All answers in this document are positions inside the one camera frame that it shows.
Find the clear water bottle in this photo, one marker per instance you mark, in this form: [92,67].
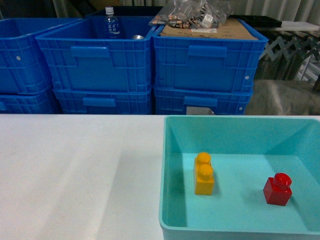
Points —
[111,24]

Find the blue crate bottom left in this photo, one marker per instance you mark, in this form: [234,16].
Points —
[43,102]

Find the red toy brick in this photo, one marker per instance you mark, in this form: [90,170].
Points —
[277,189]

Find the teal plastic tray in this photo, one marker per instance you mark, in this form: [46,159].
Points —
[245,151]

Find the blue crate top middle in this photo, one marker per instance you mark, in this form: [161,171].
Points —
[81,58]

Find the blue crate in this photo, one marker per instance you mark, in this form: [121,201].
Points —
[104,103]
[226,62]
[43,102]
[81,58]
[23,67]
[175,101]

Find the blue crate bottom right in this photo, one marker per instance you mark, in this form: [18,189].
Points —
[175,101]

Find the blue crate top right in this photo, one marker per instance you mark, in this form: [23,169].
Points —
[226,62]

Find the yellow toy brick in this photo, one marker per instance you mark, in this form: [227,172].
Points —
[203,174]

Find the cardboard box in crate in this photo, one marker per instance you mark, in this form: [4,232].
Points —
[212,31]

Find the plastic bag of parts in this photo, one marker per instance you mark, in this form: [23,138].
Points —
[193,14]

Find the blue crate bottom middle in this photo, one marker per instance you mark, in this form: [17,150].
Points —
[104,103]

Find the blue crate top left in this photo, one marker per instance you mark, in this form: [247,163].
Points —
[23,67]

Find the expandable roller conveyor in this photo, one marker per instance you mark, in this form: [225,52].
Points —
[289,44]

